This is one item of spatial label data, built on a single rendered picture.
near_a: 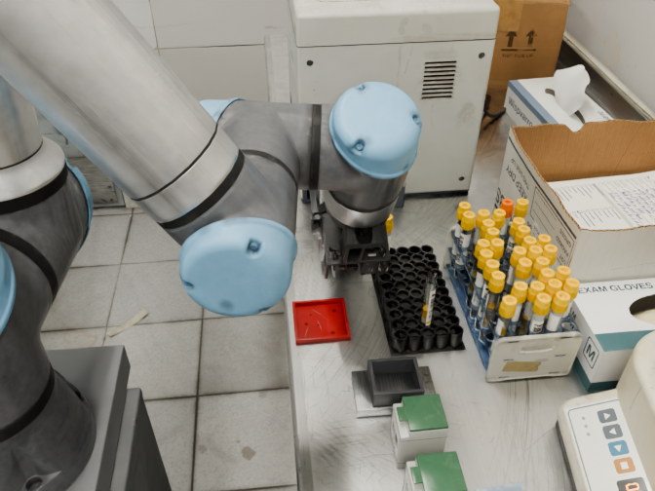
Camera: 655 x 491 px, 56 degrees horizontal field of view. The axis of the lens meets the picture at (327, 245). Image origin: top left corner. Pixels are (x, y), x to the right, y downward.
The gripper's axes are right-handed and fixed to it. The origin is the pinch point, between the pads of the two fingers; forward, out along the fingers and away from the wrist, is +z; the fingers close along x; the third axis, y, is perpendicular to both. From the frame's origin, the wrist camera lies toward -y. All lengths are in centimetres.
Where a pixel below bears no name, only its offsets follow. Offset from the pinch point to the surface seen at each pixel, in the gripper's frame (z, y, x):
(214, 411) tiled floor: 101, 9, -29
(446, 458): -18.5, 28.1, 5.3
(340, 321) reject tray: -0.8, 10.5, -1.4
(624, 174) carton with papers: 4.8, -10.1, 44.8
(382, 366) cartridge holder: -7.8, 17.7, 2.1
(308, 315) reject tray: -0.1, 9.2, -5.4
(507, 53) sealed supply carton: 24, -48, 40
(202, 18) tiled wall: 92, -118, -28
